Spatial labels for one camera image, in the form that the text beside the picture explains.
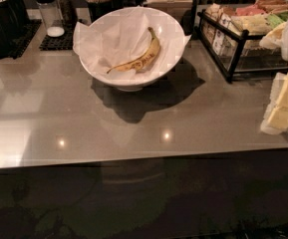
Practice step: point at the yellow spotted banana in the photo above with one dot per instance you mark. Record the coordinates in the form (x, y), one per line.
(145, 59)

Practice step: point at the white ceramic bowl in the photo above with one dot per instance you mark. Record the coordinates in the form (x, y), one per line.
(130, 80)

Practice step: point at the green sweetener packets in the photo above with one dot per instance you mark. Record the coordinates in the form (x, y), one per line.
(274, 20)

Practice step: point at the pink sweetener packets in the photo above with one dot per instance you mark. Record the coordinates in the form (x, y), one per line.
(249, 11)

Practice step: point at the white creamer packets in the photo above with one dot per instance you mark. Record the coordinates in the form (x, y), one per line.
(218, 40)

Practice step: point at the brown napkin dispenser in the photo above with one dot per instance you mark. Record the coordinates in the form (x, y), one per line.
(183, 11)

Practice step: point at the black rubber mat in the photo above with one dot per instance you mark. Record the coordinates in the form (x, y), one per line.
(20, 44)
(64, 42)

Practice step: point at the glass pepper shaker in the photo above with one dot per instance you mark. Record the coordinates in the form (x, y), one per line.
(68, 11)

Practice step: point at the glass salt shaker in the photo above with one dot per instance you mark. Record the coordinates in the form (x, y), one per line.
(51, 18)

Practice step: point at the black rubber mat left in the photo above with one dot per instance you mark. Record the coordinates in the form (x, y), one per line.
(20, 44)

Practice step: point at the black canister with packets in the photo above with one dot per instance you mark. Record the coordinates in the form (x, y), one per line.
(13, 17)

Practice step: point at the black wire condiment rack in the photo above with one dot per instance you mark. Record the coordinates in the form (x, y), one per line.
(233, 57)

